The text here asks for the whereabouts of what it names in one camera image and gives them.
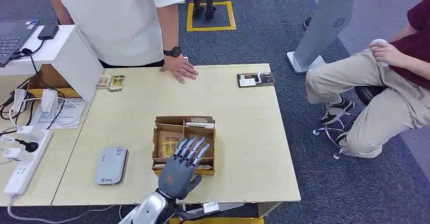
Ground standing person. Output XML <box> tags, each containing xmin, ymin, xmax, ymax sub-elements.
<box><xmin>42</xmin><ymin>0</ymin><xmax>191</xmax><ymax>69</ymax></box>

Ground printed paper sheet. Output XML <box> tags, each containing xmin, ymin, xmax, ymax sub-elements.
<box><xmin>29</xmin><ymin>98</ymin><xmax>88</xmax><ymax>130</ymax></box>

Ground yellow flat box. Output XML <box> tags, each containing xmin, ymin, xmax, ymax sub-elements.
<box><xmin>26</xmin><ymin>87</ymin><xmax>81</xmax><ymax>99</ymax></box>

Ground gold printed card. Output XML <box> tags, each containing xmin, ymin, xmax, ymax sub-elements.
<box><xmin>160</xmin><ymin>131</ymin><xmax>185</xmax><ymax>159</ymax></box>

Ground white charger adapter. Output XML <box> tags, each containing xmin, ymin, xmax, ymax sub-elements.
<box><xmin>11</xmin><ymin>88</ymin><xmax>27</xmax><ymax>113</ymax></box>
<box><xmin>41</xmin><ymin>88</ymin><xmax>59</xmax><ymax>113</ymax></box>

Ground black cable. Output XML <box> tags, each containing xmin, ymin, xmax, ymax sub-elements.
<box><xmin>0</xmin><ymin>40</ymin><xmax>66</xmax><ymax>131</ymax></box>

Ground wooden compartment box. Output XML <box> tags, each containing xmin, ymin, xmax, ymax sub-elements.
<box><xmin>152</xmin><ymin>116</ymin><xmax>217</xmax><ymax>177</ymax></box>

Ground small white object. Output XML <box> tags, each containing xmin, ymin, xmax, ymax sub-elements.
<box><xmin>369</xmin><ymin>38</ymin><xmax>390</xmax><ymax>68</ymax></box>

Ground black chrome stool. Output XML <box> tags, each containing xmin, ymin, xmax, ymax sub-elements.
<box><xmin>312</xmin><ymin>85</ymin><xmax>389</xmax><ymax>160</ymax></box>

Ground gold framed card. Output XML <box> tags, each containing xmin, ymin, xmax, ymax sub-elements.
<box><xmin>108</xmin><ymin>74</ymin><xmax>126</xmax><ymax>93</ymax></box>

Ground dark laptop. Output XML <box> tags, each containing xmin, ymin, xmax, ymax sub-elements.
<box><xmin>0</xmin><ymin>19</ymin><xmax>41</xmax><ymax>68</ymax></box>

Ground seated person's left hand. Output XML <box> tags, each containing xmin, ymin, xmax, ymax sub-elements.
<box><xmin>369</xmin><ymin>40</ymin><xmax>403</xmax><ymax>68</ymax></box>

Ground white power strip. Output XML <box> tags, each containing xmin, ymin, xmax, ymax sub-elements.
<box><xmin>3</xmin><ymin>128</ymin><xmax>54</xmax><ymax>197</ymax></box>

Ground black wristwatch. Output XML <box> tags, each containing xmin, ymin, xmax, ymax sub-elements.
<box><xmin>162</xmin><ymin>46</ymin><xmax>182</xmax><ymax>59</ymax></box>

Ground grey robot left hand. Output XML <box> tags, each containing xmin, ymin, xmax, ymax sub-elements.
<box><xmin>157</xmin><ymin>136</ymin><xmax>211</xmax><ymax>201</ymax></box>

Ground small white plug adapter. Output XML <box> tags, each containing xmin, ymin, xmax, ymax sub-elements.
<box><xmin>3</xmin><ymin>147</ymin><xmax>22</xmax><ymax>160</ymax></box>

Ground black flat device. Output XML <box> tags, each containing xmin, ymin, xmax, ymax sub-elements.
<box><xmin>37</xmin><ymin>24</ymin><xmax>60</xmax><ymax>41</ymax></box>

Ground white card stack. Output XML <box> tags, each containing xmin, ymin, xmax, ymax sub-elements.
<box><xmin>185</xmin><ymin>121</ymin><xmax>216</xmax><ymax>130</ymax></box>

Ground white box shelf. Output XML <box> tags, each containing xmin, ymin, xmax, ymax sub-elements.
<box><xmin>0</xmin><ymin>24</ymin><xmax>105</xmax><ymax>104</ymax></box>

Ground grey kiosk stand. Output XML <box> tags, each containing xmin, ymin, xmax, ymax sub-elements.
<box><xmin>286</xmin><ymin>0</ymin><xmax>357</xmax><ymax>74</ymax></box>

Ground grey metal bracket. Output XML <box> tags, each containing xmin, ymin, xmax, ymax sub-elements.
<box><xmin>183</xmin><ymin>202</ymin><xmax>244</xmax><ymax>217</ymax></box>

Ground black and white shoe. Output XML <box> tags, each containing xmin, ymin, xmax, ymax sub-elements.
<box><xmin>335</xmin><ymin>132</ymin><xmax>350</xmax><ymax>148</ymax></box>
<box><xmin>320</xmin><ymin>98</ymin><xmax>355</xmax><ymax>125</ymax></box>

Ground yellow bar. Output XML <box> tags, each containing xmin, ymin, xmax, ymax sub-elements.
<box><xmin>169</xmin><ymin>217</ymin><xmax>265</xmax><ymax>224</ymax></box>

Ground seated person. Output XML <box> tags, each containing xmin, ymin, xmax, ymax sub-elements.
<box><xmin>305</xmin><ymin>0</ymin><xmax>430</xmax><ymax>159</ymax></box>

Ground white power cable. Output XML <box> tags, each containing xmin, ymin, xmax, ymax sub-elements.
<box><xmin>6</xmin><ymin>195</ymin><xmax>115</xmax><ymax>224</ymax></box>

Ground black plug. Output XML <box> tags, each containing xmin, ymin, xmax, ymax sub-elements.
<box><xmin>15</xmin><ymin>138</ymin><xmax>40</xmax><ymax>154</ymax></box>

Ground black card tray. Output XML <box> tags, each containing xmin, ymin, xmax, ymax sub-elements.
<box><xmin>236</xmin><ymin>72</ymin><xmax>276</xmax><ymax>89</ymax></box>

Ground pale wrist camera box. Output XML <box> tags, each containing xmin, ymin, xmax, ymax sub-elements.
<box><xmin>202</xmin><ymin>200</ymin><xmax>221</xmax><ymax>214</ymax></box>

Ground flat grey electronic device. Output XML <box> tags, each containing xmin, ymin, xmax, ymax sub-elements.
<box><xmin>94</xmin><ymin>146</ymin><xmax>129</xmax><ymax>186</ymax></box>

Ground standing person's left hand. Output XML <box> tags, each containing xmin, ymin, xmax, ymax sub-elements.
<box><xmin>159</xmin><ymin>55</ymin><xmax>199</xmax><ymax>85</ymax></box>

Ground black robot legs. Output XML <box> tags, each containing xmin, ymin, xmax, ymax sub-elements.
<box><xmin>192</xmin><ymin>0</ymin><xmax>220</xmax><ymax>20</ymax></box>

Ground white looped cable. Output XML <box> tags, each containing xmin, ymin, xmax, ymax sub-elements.
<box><xmin>8</xmin><ymin>96</ymin><xmax>92</xmax><ymax>128</ymax></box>

